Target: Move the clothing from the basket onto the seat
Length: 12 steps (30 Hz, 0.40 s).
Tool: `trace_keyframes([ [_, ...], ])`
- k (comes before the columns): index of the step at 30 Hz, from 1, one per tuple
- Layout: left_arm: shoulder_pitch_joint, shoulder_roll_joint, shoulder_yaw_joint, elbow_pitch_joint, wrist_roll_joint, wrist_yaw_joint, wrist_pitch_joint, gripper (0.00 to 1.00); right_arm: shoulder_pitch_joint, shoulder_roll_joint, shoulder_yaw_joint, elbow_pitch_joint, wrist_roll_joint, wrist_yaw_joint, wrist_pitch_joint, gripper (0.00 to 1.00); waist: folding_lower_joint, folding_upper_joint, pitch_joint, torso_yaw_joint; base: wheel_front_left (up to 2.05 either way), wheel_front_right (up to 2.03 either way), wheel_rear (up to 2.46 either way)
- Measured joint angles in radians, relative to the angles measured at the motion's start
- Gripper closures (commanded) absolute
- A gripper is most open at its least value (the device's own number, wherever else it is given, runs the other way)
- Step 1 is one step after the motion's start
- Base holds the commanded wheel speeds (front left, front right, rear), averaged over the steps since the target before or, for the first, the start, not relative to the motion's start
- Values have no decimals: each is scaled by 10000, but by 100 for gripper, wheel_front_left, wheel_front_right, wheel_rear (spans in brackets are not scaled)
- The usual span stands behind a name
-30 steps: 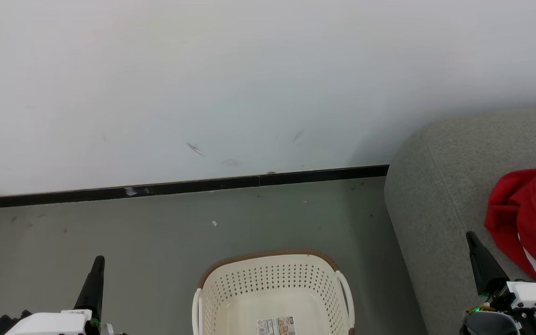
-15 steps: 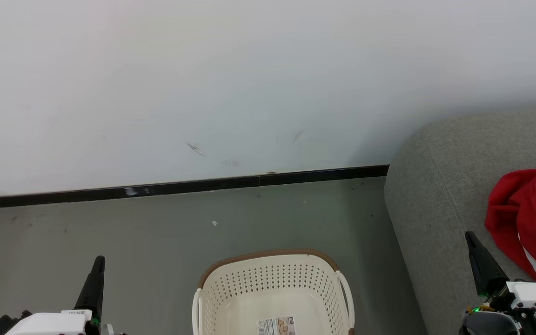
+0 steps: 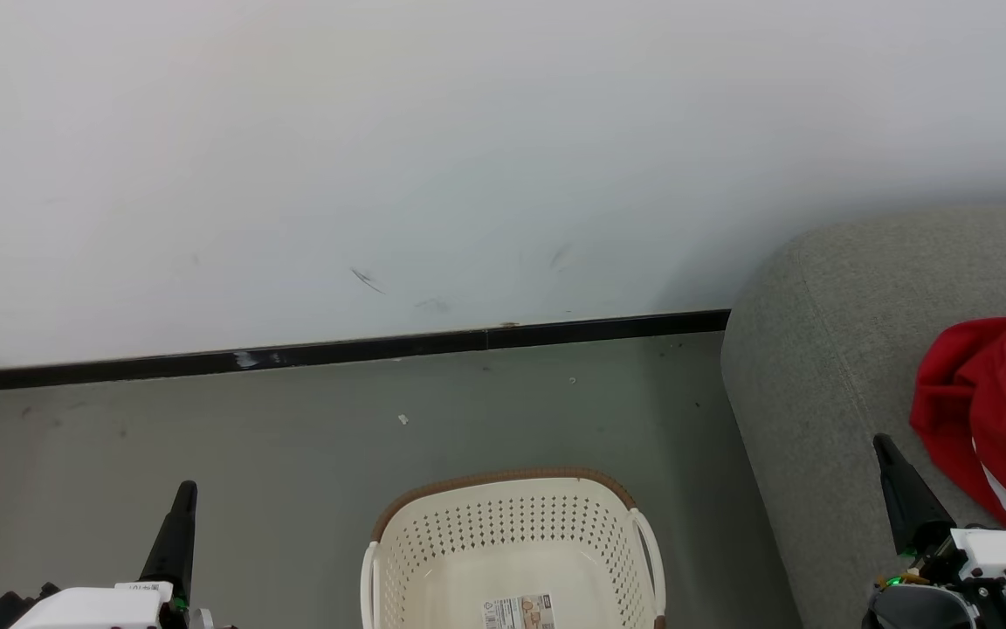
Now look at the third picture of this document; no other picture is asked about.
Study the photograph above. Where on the plain red garment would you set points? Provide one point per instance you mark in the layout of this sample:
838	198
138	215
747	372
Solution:
944	393

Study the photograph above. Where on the black wall baseboard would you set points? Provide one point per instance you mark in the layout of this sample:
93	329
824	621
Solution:
337	352

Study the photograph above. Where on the paper label sticker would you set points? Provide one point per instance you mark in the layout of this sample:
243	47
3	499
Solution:
516	613

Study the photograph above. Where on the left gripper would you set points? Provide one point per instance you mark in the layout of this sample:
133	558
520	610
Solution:
84	611

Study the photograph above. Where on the cream perforated laundry basket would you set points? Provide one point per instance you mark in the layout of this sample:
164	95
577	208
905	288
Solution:
512	533

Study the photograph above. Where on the grey fabric sofa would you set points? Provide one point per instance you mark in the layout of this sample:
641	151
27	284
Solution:
817	349

